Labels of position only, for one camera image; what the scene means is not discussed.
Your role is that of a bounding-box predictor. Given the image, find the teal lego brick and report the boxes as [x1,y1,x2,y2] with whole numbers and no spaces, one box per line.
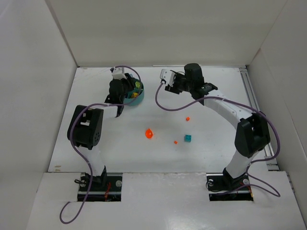
[184,135,191,142]

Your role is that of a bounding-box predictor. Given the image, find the orange round lego piece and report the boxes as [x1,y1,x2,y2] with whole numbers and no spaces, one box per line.
[145,128,154,139]

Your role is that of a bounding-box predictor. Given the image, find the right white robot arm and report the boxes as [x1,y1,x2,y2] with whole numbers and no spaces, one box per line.
[160,63,271,179]

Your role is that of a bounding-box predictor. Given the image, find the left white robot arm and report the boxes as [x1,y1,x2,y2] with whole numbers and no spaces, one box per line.
[67,73,143,181]

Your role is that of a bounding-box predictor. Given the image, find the teal round divided container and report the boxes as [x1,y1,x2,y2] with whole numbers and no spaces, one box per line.
[124,78,144,106]

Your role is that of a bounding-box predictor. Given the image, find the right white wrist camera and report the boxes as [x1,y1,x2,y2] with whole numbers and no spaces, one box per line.
[160,69,176,87]

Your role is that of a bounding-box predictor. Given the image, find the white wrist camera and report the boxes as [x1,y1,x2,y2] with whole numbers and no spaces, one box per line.
[110,67,126,80]
[160,69,176,87]

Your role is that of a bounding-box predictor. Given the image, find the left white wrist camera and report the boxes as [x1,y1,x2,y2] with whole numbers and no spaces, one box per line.
[110,67,126,80]

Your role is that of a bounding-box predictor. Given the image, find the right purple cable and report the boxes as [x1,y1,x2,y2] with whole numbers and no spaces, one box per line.
[155,81,281,197]

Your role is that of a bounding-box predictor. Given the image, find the purple cable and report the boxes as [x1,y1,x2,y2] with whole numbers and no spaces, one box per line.
[155,81,281,197]
[59,65,142,225]

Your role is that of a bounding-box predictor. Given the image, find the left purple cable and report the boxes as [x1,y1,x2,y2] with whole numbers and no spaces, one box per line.
[59,65,142,225]

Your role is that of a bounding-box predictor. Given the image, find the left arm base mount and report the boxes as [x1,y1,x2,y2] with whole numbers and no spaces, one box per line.
[74,169,123,202]

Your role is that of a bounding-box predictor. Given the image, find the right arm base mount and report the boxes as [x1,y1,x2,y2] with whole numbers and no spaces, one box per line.
[205,173,254,201]

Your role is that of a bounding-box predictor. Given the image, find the aluminium rail right edge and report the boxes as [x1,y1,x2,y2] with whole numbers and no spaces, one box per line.
[239,67,280,172]

